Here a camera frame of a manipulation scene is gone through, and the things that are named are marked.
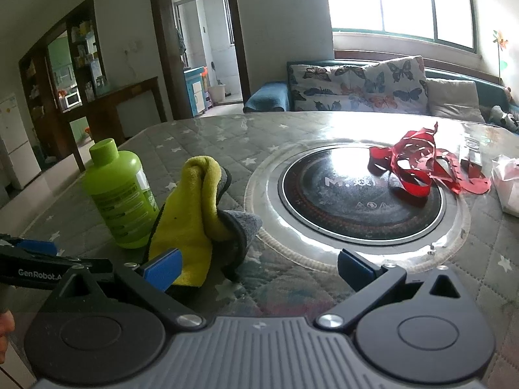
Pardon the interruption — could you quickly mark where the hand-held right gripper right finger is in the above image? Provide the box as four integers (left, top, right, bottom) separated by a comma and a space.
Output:
314, 249, 473, 332

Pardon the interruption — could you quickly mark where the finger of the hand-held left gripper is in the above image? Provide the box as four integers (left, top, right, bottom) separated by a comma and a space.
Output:
0, 233, 82, 261

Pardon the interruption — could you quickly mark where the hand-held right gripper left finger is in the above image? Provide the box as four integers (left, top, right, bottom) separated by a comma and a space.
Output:
54, 248, 208, 332

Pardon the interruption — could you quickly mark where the yellow grey cleaning cloth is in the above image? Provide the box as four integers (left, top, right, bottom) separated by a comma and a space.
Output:
144, 156, 264, 289

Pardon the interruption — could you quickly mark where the green plastic bottle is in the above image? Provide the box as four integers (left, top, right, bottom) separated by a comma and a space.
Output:
82, 138, 160, 250

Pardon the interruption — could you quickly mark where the person's left hand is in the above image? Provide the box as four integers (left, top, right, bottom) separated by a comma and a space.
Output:
0, 312, 16, 365

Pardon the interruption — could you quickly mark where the round black induction cooktop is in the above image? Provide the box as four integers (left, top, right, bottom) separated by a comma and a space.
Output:
244, 140, 472, 271

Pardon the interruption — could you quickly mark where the white refrigerator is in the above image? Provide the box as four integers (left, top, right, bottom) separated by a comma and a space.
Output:
0, 92, 32, 190

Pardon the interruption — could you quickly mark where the red paper cutout strip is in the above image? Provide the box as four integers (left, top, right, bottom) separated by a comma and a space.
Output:
391, 122, 493, 196

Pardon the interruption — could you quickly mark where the grey remote control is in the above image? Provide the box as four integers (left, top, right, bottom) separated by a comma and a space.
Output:
458, 138, 483, 176

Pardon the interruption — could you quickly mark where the white plastic bag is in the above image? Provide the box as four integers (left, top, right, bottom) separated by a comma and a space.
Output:
491, 155, 519, 214

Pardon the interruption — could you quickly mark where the blue white cabinet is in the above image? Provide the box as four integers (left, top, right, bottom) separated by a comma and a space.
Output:
183, 67, 208, 116

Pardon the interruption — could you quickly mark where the butterfly print cushion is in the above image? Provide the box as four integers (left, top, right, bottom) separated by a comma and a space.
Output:
289, 63, 387, 112
362, 56, 431, 115

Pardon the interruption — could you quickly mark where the blue sofa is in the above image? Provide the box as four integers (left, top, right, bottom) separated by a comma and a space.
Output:
242, 59, 519, 131

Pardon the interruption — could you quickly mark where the white pillow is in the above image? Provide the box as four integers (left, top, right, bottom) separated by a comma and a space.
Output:
426, 78, 488, 123

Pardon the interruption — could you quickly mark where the wooden display cabinet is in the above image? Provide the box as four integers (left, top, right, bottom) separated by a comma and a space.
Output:
66, 8, 109, 103

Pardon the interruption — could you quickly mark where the panda plush toy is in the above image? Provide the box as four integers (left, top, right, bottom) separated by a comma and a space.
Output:
489, 105, 519, 131

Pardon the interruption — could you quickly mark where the colourful pinwheel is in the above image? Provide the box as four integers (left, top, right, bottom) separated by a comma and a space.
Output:
492, 30, 510, 82

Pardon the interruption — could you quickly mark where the green framed window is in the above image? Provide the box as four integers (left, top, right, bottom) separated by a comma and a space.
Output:
324, 0, 478, 50

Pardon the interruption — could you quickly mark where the dark wooden door frame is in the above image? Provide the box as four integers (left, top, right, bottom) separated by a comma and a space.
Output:
147, 0, 253, 121

